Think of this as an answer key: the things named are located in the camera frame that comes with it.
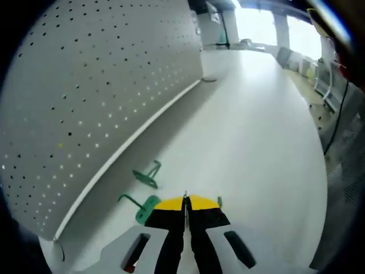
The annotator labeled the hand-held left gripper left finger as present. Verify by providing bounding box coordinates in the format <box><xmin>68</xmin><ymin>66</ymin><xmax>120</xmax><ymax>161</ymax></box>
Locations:
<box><xmin>98</xmin><ymin>196</ymin><xmax>186</xmax><ymax>274</ymax></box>

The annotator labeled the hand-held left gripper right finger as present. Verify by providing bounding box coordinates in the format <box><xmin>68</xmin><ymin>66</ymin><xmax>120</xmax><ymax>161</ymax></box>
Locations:
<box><xmin>185</xmin><ymin>194</ymin><xmax>260</xmax><ymax>274</ymax></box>

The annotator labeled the white perforated mounting plate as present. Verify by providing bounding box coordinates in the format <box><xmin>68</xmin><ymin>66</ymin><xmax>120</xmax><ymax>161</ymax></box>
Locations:
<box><xmin>0</xmin><ymin>0</ymin><xmax>219</xmax><ymax>262</ymax></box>

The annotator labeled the grey mesh office chair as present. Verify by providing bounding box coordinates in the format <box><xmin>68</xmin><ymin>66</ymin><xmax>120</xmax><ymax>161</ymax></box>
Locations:
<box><xmin>309</xmin><ymin>82</ymin><xmax>365</xmax><ymax>269</ymax></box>

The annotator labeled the black upright stand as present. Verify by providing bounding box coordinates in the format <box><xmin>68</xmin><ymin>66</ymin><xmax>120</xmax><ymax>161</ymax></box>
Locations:
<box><xmin>215</xmin><ymin>8</ymin><xmax>232</xmax><ymax>49</ymax></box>

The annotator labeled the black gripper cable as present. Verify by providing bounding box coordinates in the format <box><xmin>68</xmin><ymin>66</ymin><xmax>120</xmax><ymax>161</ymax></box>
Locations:
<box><xmin>323</xmin><ymin>81</ymin><xmax>350</xmax><ymax>156</ymax></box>

